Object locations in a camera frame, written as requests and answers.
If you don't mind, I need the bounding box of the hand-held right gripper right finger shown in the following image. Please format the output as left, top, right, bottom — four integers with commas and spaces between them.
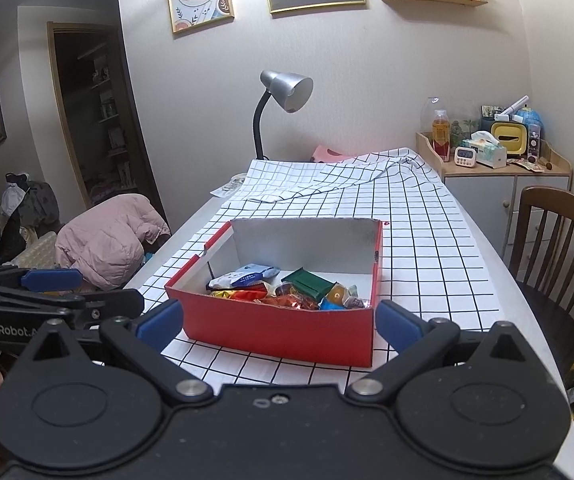
347, 300, 548, 403

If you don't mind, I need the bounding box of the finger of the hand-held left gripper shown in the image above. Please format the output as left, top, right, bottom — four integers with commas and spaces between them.
0, 288, 145, 323
0, 266, 84, 293

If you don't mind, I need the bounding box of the dark wooden bookshelf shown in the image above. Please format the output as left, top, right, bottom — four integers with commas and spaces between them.
47, 22, 168, 211

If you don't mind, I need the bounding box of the orange jelly cup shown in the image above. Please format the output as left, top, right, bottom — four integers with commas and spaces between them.
328, 282, 360, 306

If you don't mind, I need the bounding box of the silver desk lamp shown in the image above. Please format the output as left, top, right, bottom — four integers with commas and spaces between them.
253, 70, 314, 161

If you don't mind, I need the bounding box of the wooden side cabinet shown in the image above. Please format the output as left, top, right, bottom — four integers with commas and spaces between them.
415, 131, 574, 261

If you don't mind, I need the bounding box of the red cardboard box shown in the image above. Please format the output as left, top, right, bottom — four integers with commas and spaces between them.
164, 217, 384, 368

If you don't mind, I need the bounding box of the slim white patterned container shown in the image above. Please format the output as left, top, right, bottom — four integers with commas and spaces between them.
527, 124, 542, 162

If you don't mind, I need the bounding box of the yellow tissue holder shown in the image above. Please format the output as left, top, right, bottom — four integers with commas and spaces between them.
492, 121, 526, 158

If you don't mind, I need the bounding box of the blue globe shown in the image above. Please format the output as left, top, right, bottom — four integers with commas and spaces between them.
517, 106, 545, 136

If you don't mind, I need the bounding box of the clear plastic bag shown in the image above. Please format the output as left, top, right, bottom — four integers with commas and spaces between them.
211, 172, 248, 198

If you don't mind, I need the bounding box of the beige patterned cushion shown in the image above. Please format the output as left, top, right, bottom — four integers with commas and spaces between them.
10, 232, 60, 268

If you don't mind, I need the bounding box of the brown wooden chair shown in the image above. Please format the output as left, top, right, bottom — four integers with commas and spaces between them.
509, 186, 574, 381

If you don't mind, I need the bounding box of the white tube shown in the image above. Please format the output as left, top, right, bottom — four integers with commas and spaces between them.
501, 95, 530, 116

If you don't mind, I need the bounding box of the red orange snack bag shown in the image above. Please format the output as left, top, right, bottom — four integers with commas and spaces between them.
262, 282, 320, 311

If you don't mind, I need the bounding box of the green snack packet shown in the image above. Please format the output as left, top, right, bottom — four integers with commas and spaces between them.
281, 269, 338, 298

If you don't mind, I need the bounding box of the white snack packet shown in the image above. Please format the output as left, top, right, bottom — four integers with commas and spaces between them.
208, 263, 280, 291

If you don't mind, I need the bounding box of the pile of dark clothes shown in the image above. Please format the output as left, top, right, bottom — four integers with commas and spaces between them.
0, 172, 60, 241

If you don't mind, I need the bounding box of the dark red foil snack bag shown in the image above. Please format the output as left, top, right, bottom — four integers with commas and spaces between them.
229, 287, 270, 302

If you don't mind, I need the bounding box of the white checked tablecloth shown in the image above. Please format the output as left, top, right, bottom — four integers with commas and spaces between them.
137, 147, 492, 386

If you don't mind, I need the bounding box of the pink object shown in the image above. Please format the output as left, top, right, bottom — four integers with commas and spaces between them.
312, 144, 353, 163

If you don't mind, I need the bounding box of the white green tissue box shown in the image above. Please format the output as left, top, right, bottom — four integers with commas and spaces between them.
469, 130, 508, 168

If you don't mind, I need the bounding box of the pink padded jacket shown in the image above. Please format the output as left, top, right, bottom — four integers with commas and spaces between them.
54, 193, 172, 291

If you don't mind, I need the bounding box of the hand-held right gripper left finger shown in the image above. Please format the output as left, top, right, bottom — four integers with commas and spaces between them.
27, 300, 216, 403

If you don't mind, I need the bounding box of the orange drink bottle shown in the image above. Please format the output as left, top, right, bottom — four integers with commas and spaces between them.
431, 109, 452, 162

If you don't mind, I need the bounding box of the clear plastic bottle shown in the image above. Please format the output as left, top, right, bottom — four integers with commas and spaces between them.
419, 94, 440, 133

